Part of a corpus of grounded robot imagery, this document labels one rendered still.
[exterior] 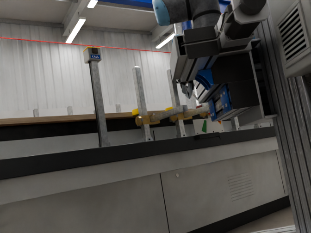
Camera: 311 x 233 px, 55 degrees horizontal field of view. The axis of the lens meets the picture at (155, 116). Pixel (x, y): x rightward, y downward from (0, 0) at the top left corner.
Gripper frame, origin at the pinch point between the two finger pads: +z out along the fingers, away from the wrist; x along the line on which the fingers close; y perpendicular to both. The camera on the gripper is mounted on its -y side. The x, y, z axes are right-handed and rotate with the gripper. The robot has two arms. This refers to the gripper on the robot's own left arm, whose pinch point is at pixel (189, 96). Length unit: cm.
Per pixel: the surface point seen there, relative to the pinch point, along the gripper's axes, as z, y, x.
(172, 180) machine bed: 49, -8, -27
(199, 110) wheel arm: 10.2, 4.8, 6.9
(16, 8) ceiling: -407, -273, -593
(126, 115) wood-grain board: 5.4, 22.7, -31.9
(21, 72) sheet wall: -254, -306, -656
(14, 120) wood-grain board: 4, 80, -53
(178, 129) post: 18.2, 3.5, -9.2
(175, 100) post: 0.3, 3.9, -8.1
